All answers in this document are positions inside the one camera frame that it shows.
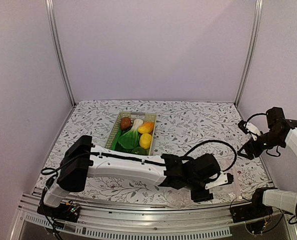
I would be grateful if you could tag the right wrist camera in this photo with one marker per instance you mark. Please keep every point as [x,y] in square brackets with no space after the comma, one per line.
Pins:
[249,128]

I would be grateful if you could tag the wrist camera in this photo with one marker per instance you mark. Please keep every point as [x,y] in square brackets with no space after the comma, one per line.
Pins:
[249,128]
[224,178]

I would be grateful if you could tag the aluminium front rail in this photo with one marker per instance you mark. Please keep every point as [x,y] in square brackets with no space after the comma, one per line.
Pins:
[106,220]

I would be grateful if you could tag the green cucumber toy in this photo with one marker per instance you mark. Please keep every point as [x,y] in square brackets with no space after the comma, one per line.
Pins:
[115,140]

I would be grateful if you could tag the bok choy toy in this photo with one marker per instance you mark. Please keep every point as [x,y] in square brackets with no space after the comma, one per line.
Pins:
[130,139]

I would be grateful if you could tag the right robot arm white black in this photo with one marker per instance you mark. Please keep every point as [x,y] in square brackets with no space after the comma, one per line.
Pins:
[282,133]

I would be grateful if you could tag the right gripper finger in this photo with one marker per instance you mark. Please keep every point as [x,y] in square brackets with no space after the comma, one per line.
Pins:
[241,150]
[248,155]

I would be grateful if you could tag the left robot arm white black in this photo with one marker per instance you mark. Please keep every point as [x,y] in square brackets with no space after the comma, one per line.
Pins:
[84,160]

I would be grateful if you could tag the beige perforated plastic basket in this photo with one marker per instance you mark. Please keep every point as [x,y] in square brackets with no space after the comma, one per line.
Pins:
[150,117]

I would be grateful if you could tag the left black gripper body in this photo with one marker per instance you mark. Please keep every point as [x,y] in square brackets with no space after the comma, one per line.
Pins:
[194,185]

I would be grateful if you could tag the left aluminium frame post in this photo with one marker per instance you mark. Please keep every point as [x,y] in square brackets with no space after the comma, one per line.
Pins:
[58,51]

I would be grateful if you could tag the brown potato toy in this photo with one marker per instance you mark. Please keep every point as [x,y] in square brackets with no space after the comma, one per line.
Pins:
[125,123]

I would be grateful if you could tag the yellow lemon toy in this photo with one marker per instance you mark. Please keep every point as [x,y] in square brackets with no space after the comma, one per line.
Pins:
[145,141]

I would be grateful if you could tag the floral tablecloth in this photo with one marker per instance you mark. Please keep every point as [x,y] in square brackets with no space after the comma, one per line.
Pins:
[181,127]

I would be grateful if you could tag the clear zip top bag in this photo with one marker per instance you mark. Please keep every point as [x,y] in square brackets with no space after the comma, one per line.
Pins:
[230,191]

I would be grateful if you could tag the aluminium frame post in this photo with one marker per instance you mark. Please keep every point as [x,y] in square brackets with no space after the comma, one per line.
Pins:
[250,51]
[58,51]

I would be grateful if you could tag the right aluminium frame post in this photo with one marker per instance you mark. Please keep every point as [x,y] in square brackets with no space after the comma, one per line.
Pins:
[250,51]

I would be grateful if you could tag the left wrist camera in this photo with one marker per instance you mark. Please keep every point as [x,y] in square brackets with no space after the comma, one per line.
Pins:
[224,178]

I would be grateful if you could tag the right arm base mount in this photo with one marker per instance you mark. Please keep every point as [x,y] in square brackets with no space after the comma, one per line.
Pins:
[249,212]

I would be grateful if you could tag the green pepper toy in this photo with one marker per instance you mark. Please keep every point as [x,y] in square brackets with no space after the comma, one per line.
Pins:
[140,151]

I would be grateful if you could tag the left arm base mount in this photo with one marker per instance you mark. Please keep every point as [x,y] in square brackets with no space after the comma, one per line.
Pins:
[68,211]

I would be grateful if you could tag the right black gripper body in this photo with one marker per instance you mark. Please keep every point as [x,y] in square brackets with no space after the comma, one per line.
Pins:
[271,140]

